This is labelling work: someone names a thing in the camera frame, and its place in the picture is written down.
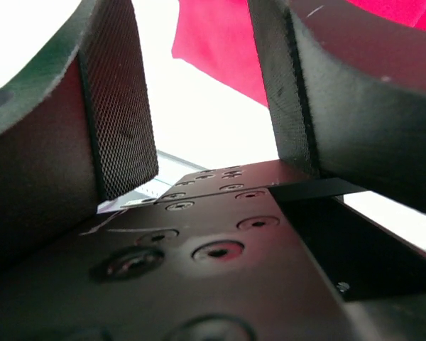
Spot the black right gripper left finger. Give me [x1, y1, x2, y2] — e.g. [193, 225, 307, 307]
[0, 1, 158, 269]

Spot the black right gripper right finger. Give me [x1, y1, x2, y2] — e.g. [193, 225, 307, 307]
[248, 1, 426, 214]

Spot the crimson t shirt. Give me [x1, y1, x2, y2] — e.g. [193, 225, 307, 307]
[172, 0, 426, 106]

